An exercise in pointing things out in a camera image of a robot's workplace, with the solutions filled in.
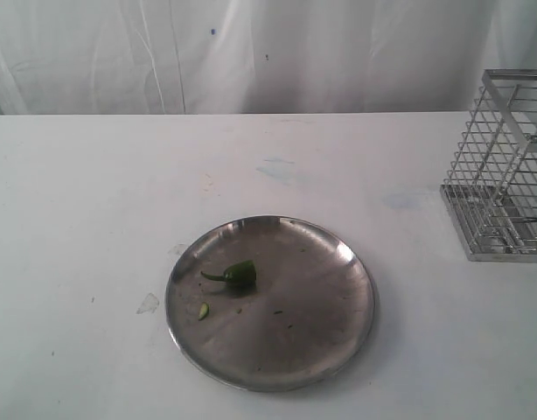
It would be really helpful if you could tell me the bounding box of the dark green pear-shaped vegetable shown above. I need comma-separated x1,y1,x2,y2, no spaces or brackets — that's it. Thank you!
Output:
200,260,257,288

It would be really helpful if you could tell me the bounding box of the wire metal utensil holder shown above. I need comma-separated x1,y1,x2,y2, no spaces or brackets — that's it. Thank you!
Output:
440,69,537,263

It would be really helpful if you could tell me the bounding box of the blurry green vegetable piece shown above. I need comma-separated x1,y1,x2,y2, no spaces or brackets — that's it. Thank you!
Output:
198,302,210,321

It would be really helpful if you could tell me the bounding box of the round steel plate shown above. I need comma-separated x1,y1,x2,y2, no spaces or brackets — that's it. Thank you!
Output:
165,215,376,392

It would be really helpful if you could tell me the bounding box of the clear tape scrap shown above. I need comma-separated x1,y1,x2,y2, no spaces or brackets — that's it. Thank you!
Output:
136,293,160,315

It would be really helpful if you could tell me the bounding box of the white backdrop curtain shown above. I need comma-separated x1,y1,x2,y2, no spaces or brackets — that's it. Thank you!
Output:
0,1,537,115

